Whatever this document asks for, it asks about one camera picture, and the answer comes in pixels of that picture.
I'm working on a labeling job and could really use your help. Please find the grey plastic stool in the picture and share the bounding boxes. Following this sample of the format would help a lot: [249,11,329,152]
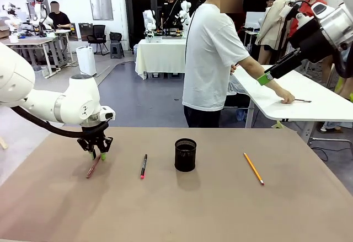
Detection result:
[110,41,125,60]

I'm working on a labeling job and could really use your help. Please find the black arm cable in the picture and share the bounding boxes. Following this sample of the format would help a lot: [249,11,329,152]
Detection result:
[333,47,353,79]
[10,105,110,139]

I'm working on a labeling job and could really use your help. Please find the white air purifier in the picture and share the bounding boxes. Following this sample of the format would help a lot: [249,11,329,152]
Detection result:
[76,46,98,78]

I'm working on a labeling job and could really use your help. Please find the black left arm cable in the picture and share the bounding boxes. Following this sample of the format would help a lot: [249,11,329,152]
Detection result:
[10,105,110,139]

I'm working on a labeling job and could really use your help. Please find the person in red shirt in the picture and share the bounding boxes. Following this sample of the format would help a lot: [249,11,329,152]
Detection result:
[288,0,336,87]

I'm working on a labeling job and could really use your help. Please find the person in beige jacket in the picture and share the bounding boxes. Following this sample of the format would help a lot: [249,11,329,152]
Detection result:
[254,0,293,65]

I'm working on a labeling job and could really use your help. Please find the standing person in black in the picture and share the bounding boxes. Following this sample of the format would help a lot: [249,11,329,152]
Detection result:
[161,0,180,31]

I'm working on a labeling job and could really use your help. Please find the table with white cloth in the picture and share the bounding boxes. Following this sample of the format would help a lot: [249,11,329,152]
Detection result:
[134,38,188,81]

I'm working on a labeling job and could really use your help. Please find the yellow green stool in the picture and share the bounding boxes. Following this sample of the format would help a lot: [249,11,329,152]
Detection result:
[334,76,353,103]

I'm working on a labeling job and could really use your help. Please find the black floor cable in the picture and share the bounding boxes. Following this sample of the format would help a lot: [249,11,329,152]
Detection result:
[311,142,329,162]

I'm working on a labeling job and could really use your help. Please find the white side table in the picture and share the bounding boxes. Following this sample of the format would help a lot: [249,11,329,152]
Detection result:
[230,64,353,145]

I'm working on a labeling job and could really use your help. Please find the tall white background robot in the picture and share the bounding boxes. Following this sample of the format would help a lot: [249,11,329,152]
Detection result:
[177,0,192,37]

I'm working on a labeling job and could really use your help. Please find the black marker pink cap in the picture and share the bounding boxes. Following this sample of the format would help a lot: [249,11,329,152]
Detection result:
[140,154,148,180]

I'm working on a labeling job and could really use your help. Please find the black office chair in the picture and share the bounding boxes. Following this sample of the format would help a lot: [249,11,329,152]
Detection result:
[86,24,110,56]

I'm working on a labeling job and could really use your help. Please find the white robot on desk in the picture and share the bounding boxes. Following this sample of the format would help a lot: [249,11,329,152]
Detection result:
[25,0,55,37]

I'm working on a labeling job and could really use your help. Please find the metal wall panel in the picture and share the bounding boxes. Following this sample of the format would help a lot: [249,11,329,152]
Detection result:
[88,0,114,21]

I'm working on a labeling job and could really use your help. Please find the black mesh pen holder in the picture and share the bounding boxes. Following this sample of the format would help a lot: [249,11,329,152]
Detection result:
[174,138,197,173]

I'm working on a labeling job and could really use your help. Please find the person's right hand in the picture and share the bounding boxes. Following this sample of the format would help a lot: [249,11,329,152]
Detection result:
[280,91,296,105]

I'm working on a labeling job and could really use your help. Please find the seated person in black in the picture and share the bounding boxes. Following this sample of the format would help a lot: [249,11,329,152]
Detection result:
[48,1,73,31]

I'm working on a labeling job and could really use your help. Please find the clear plastic bag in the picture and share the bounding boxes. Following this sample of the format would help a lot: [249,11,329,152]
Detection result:
[226,75,252,97]

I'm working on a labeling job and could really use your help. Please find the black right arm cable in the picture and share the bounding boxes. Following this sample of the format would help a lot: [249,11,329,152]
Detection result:
[333,47,353,79]

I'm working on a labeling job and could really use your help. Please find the yellow pencil pink eraser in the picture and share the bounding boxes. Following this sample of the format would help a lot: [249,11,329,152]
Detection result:
[243,152,265,186]

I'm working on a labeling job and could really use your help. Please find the white robot with black cable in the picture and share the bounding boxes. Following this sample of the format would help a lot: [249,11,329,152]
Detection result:
[1,2,22,31]

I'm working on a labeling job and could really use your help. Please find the person in white t-shirt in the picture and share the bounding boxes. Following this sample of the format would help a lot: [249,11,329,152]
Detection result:
[181,0,296,128]

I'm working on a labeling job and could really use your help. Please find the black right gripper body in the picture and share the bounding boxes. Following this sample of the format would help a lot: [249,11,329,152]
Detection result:
[288,24,336,64]

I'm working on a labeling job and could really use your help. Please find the person's right forearm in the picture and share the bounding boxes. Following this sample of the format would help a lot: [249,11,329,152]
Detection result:
[240,58,286,101]

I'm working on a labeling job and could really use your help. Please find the grey work desk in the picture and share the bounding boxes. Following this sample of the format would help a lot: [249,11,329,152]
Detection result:
[0,36,58,79]

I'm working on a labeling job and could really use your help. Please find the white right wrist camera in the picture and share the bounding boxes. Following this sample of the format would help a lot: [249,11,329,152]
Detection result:
[280,4,315,28]

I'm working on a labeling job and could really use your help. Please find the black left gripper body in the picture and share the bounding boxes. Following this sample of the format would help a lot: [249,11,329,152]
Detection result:
[81,122,109,144]

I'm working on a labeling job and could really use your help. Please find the translucent red pen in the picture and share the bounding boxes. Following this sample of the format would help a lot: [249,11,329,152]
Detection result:
[86,155,101,179]

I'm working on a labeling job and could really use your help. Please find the small white background robot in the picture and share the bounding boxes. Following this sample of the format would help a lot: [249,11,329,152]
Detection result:
[143,9,158,40]

